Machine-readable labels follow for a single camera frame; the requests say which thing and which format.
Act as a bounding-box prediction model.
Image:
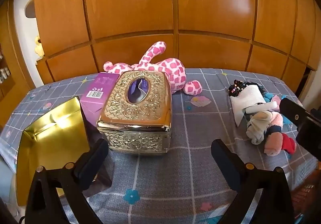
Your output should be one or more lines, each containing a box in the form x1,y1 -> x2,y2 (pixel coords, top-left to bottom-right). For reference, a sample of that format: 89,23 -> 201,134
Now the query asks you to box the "yellow plush toy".
35,36 -> 45,57

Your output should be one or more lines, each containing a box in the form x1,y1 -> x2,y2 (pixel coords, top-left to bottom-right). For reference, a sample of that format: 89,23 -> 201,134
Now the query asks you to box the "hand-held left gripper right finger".
211,139 -> 295,224

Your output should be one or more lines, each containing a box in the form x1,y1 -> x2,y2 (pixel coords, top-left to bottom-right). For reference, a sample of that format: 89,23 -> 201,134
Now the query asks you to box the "pink sock with navy band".
263,112 -> 285,156

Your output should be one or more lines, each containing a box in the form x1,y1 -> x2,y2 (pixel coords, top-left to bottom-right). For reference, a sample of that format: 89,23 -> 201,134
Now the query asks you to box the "white glove with blue band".
246,111 -> 272,145

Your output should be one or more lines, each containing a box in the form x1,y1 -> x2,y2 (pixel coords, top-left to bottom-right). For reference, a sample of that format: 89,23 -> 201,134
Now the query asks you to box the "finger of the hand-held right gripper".
279,98 -> 308,127

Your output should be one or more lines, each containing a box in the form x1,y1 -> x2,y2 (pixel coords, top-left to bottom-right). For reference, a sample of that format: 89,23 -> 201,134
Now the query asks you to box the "pink spotted giraffe plush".
103,41 -> 203,95

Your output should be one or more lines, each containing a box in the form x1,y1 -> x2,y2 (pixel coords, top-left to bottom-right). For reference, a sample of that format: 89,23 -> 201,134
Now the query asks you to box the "ornate gold tissue box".
97,70 -> 173,156

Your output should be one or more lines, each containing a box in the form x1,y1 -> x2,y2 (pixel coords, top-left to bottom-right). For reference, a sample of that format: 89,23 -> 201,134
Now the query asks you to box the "grey checked bed sheet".
0,68 -> 319,224

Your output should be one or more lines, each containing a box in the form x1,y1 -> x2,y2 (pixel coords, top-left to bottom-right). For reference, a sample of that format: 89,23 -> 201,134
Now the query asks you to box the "black curly hair accessory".
228,80 -> 251,97

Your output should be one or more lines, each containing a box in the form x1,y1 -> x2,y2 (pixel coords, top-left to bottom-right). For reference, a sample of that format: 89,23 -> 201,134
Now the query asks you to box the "red sock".
281,133 -> 297,155

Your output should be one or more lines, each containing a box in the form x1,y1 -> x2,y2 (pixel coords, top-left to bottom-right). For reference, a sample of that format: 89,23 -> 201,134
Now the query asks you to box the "wooden wardrobe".
33,0 -> 321,84

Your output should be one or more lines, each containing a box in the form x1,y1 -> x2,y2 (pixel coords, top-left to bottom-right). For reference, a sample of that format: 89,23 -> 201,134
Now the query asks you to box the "white tube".
244,102 -> 279,114

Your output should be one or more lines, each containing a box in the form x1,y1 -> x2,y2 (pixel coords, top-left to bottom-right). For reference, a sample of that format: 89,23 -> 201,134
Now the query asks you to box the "purple cardboard box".
80,72 -> 120,124

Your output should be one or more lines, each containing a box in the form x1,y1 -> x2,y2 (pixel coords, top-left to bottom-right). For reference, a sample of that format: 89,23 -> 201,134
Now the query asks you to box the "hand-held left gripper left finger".
25,138 -> 111,224

